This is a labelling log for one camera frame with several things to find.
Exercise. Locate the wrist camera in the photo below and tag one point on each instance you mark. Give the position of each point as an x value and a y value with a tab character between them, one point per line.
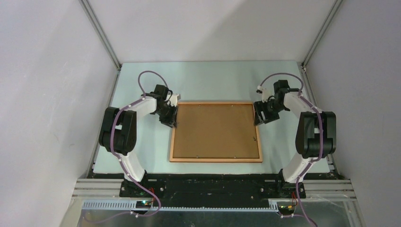
173	100
265	93

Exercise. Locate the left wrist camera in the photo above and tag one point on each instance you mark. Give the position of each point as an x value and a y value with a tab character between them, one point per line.
173	100

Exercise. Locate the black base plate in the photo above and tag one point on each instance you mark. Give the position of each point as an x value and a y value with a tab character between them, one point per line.
212	190

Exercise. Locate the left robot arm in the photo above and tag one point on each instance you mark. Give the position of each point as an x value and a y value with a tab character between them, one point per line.
119	127

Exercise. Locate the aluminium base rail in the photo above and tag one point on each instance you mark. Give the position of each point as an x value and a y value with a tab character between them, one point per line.
316	190

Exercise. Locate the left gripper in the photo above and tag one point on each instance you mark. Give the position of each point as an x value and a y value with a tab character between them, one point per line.
171	121

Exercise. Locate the right aluminium corner post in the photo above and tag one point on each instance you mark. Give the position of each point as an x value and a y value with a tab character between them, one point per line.
321	32

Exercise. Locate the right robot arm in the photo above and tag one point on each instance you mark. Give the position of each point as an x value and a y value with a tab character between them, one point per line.
315	136

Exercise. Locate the left aluminium corner post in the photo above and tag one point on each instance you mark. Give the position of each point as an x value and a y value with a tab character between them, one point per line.
96	24

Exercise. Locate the aluminium corner post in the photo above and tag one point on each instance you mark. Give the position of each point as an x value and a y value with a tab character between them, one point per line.
96	24
321	32

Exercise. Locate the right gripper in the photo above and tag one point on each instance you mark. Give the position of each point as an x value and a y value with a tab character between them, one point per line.
258	106

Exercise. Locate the grey slotted cable duct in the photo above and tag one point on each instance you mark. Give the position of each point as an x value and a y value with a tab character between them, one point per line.
134	206

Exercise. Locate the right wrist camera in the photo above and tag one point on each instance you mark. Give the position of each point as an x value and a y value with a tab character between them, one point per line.
265	93

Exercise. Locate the wooden picture frame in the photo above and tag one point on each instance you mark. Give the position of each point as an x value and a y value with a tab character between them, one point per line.
216	160

